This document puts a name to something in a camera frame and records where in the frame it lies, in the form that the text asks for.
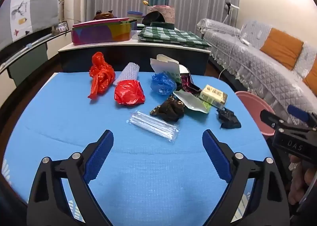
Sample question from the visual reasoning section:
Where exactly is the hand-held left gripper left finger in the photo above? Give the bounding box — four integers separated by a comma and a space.
26, 130, 115, 226

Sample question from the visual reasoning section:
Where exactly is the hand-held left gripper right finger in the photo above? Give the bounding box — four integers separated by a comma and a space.
202, 129, 290, 226

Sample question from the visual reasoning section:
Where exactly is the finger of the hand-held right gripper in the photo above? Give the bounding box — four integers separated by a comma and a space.
260, 110, 288, 131
287, 105, 317, 128

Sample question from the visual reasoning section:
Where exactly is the pink plastic basin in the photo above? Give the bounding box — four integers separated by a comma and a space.
235, 90, 276, 137

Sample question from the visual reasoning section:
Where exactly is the clear plastic straw packet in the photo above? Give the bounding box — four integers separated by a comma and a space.
126, 110, 179, 143

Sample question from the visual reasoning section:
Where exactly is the twisted red plastic bag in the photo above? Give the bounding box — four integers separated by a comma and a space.
87, 52, 116, 100

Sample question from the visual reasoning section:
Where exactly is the white foam net sleeve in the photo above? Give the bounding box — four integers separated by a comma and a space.
113, 62, 140, 86

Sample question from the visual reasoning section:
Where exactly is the person's right hand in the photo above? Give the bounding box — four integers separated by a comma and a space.
287, 155, 317, 207

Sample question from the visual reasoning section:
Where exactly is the orange cushion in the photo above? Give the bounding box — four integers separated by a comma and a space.
303, 63, 317, 90
260, 28, 304, 71

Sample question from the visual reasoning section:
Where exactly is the black crumpled wrapper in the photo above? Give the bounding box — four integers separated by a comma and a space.
216, 107, 242, 130

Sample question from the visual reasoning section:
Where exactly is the sofa with grey quilted cover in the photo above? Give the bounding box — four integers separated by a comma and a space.
197, 18, 317, 127

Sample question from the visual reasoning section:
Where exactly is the blue foam mat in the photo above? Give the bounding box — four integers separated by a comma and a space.
1, 72, 278, 226

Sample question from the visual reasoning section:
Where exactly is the silver foil pouch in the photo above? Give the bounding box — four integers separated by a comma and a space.
173, 90, 208, 113

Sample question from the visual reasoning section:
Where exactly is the yellow milk carton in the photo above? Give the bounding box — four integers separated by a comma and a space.
199, 84, 228, 107

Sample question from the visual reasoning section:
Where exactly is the dark red wrapper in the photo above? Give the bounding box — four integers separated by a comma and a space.
179, 73, 203, 93

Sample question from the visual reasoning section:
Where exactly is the blue plastic bag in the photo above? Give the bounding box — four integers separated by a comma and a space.
150, 72, 177, 95

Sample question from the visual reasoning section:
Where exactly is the white paper food box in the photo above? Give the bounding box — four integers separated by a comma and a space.
150, 54, 190, 85

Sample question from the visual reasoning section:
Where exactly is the dark cabinet with white top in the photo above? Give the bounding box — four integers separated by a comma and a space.
58, 30, 211, 76

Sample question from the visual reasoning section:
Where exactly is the white stand lamp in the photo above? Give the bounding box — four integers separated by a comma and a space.
222, 1, 240, 24

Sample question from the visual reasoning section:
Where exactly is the colourful storage box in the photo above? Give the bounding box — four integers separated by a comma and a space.
71, 17, 138, 46

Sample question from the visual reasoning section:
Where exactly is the dark media console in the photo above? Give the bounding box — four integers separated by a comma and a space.
0, 24, 72, 88

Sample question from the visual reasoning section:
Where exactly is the green checkered cloth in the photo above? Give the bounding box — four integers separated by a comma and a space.
137, 26, 211, 49

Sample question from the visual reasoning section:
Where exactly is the dark green box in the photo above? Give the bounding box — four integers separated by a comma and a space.
150, 21, 175, 29

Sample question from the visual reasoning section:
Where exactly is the brown toy figure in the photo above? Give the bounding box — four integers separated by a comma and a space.
93, 10, 117, 20

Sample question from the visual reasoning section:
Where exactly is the stack of pastel bowls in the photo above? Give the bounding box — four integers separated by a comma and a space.
127, 11, 144, 22

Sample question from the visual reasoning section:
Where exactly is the black hat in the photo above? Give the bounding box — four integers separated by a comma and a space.
142, 11, 166, 25

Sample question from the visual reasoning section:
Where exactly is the pink patterned bag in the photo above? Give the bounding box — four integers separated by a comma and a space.
148, 4, 175, 24

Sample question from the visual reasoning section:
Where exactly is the grey printed dust cover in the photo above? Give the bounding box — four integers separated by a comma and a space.
0, 0, 60, 46

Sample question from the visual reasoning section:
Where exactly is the white charger cable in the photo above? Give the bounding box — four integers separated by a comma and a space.
218, 28, 251, 80

